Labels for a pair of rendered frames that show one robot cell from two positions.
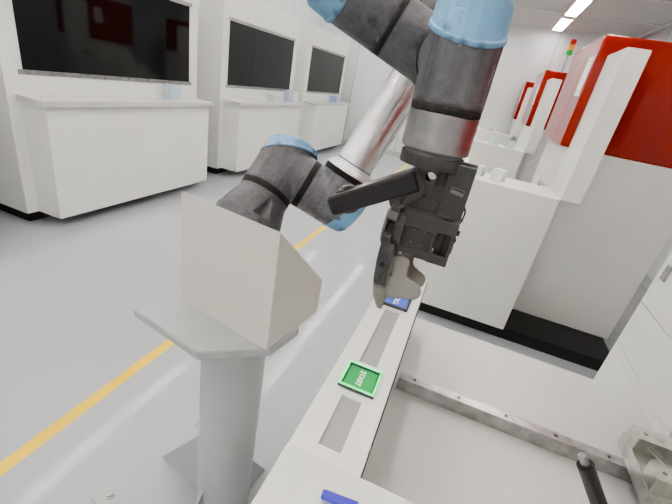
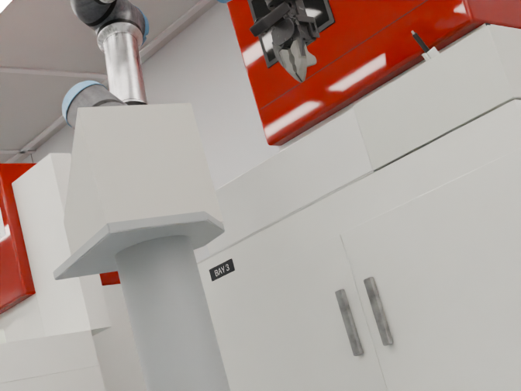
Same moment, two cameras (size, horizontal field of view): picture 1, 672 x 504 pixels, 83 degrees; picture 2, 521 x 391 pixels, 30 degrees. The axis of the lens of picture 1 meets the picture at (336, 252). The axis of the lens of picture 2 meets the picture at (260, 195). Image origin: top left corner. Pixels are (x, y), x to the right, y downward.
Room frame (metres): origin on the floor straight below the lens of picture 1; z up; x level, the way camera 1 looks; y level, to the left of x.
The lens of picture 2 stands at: (-0.39, 1.81, 0.36)
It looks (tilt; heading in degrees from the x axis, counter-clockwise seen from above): 14 degrees up; 298
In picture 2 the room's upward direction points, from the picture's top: 16 degrees counter-clockwise
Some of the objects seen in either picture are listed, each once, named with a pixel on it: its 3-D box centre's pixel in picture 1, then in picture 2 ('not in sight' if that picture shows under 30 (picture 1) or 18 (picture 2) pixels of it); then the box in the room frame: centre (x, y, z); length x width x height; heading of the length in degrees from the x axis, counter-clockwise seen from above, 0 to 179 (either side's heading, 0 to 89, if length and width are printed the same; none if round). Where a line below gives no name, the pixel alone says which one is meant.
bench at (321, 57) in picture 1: (309, 92); not in sight; (7.60, 1.05, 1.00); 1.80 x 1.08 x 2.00; 164
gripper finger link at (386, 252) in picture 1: (388, 250); (295, 39); (0.42, -0.06, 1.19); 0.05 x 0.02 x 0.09; 164
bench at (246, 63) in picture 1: (243, 87); not in sight; (5.49, 1.66, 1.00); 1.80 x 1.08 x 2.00; 164
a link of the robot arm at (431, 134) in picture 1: (438, 135); not in sight; (0.44, -0.09, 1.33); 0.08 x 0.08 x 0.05
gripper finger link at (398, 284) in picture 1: (397, 286); (306, 60); (0.42, -0.09, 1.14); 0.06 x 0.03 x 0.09; 74
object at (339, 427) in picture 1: (372, 365); (290, 187); (0.57, -0.11, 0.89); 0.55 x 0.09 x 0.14; 164
